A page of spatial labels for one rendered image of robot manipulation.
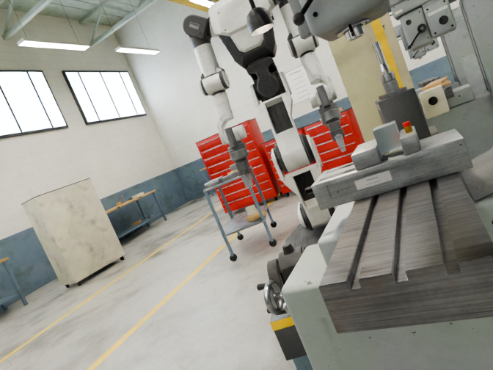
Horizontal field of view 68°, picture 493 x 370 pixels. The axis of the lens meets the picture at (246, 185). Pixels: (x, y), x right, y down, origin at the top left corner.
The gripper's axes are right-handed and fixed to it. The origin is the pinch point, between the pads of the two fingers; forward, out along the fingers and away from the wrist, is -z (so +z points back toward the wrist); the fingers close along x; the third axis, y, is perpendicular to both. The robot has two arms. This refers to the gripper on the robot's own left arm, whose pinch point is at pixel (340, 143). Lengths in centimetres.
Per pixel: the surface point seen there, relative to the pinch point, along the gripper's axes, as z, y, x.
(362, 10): 14, 15, 80
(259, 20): 28, -9, 73
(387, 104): 0.8, 18.6, 35.6
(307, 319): -55, -27, 59
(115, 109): 457, -556, -728
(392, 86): 6.6, 22.4, 33.7
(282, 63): 397, -64, -797
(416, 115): -6.1, 25.7, 34.3
